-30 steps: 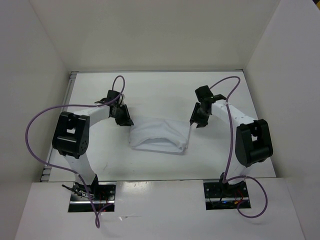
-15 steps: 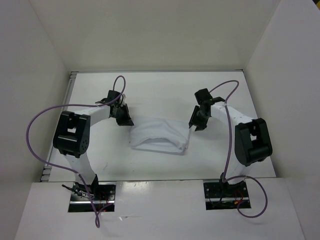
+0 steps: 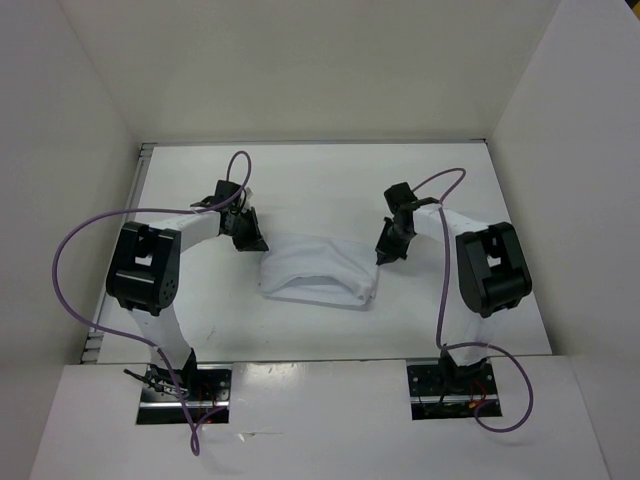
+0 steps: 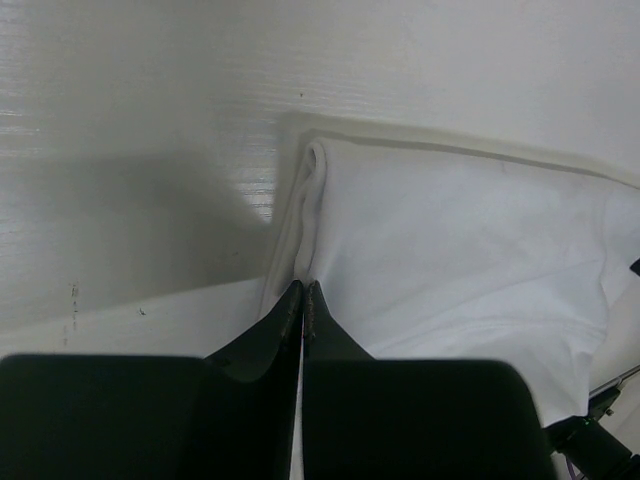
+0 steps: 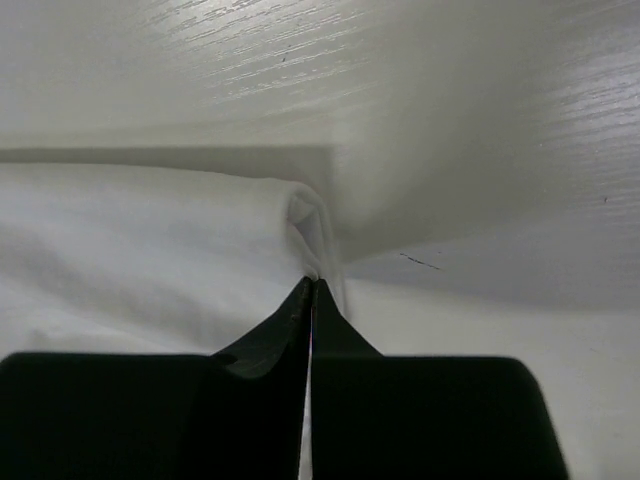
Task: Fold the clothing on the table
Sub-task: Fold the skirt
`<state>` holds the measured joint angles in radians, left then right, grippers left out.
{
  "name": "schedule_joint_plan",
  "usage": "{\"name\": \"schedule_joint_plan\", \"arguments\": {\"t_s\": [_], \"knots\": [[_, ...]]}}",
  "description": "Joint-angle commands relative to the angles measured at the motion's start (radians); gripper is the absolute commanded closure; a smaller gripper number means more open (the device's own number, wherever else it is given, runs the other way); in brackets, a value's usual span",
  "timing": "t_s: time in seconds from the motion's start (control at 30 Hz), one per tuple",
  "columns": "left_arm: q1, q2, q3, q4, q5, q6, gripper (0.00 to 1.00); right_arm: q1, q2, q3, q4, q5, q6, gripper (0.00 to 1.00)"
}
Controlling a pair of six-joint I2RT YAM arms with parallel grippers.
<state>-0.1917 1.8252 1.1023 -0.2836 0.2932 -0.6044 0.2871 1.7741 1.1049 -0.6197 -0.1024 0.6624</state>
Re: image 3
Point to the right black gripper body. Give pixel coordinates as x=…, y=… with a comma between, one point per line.
x=402, y=235

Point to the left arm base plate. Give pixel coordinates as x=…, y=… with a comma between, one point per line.
x=207, y=399

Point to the white skirt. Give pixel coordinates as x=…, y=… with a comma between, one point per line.
x=318, y=270

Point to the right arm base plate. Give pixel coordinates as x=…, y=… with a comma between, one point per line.
x=439, y=390

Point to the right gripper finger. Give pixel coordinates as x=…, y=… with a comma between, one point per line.
x=386, y=233
x=390, y=252

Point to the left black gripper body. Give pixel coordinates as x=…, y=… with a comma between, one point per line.
x=239, y=226

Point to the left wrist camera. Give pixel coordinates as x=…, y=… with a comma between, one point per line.
x=228, y=194

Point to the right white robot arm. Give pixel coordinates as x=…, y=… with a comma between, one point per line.
x=485, y=274

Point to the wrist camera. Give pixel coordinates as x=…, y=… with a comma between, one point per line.
x=228, y=194
x=400, y=197

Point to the aluminium table frame rail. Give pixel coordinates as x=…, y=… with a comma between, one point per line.
x=94, y=339

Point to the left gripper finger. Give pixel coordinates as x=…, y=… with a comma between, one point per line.
x=253, y=227
x=245, y=242

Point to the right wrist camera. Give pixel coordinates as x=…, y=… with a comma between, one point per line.
x=400, y=197

